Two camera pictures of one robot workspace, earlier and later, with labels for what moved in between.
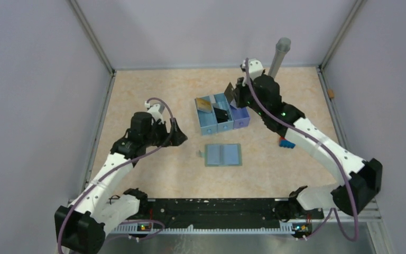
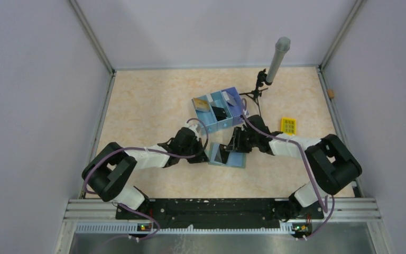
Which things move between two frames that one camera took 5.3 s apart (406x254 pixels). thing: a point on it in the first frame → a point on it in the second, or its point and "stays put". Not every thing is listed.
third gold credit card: (203, 105) stays put
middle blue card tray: (221, 102) stays put
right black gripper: (241, 87) → (236, 144)
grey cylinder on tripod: (283, 46) stays put
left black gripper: (167, 135) → (202, 158)
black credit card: (221, 115) stays put
